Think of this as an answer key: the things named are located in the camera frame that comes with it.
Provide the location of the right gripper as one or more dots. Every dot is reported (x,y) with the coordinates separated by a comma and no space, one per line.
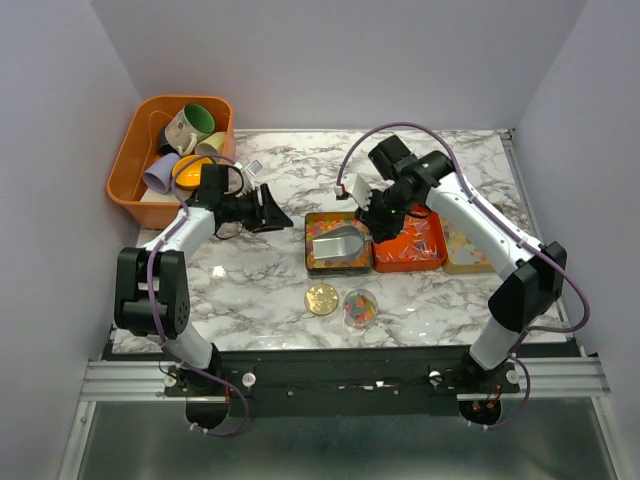
(380,230)

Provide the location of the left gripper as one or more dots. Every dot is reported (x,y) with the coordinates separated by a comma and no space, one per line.
(271,216)

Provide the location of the silver metal scoop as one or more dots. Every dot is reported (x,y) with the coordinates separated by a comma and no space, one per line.
(344,243)

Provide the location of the orange lollipop tin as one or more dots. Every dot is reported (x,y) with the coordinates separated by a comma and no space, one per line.
(420,246)

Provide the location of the dark tin of gummies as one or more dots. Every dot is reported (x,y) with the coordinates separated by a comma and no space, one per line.
(319,223)

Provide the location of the gold popsicle candy tin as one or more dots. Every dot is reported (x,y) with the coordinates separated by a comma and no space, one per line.
(463,258)

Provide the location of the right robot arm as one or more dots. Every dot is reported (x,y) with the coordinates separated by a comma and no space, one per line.
(529,269)

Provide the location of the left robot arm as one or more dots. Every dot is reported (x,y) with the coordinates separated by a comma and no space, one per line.
(152,297)

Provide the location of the clear glass jar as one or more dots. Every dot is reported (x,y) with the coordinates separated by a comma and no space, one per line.
(360,307)

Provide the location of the yellow-inside bowl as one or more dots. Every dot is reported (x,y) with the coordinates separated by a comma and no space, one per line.
(187,171)

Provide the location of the cream yellow cup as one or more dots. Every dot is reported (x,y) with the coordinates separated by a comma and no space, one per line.
(212,146)

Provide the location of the gold jar lid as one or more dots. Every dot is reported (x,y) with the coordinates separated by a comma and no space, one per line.
(321,299)

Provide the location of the lavender cup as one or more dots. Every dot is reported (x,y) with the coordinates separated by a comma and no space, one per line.
(158,176)

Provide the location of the floral green-inside mug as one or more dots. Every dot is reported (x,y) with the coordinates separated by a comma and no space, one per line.
(189,126)

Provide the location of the dark navy cup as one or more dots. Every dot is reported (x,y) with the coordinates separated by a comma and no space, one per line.
(163,145)

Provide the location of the orange plastic bin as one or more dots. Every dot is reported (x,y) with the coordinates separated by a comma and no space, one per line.
(140,176)

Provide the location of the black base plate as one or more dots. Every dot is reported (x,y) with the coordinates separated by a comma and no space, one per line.
(343,382)

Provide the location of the aluminium frame rail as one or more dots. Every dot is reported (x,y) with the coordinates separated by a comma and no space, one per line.
(125,381)

